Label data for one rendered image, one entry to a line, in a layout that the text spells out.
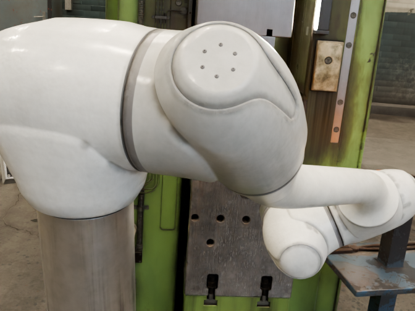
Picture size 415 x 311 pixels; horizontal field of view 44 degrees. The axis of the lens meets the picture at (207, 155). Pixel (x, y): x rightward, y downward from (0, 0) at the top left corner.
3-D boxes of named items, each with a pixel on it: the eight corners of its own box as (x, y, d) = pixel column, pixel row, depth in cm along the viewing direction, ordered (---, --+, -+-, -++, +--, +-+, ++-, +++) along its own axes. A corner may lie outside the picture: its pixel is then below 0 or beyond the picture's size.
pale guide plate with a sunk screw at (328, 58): (336, 92, 178) (344, 42, 173) (311, 90, 177) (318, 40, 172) (335, 91, 180) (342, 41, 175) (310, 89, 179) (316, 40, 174)
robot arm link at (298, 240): (270, 252, 103) (331, 228, 102) (285, 298, 89) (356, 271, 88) (251, 208, 100) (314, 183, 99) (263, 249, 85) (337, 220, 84)
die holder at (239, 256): (291, 298, 181) (307, 180, 168) (184, 295, 178) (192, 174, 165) (265, 229, 234) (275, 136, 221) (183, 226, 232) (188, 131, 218)
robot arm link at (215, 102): (320, 97, 52) (197, 81, 56) (313, -17, 36) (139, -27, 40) (295, 219, 49) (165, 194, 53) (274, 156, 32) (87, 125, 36)
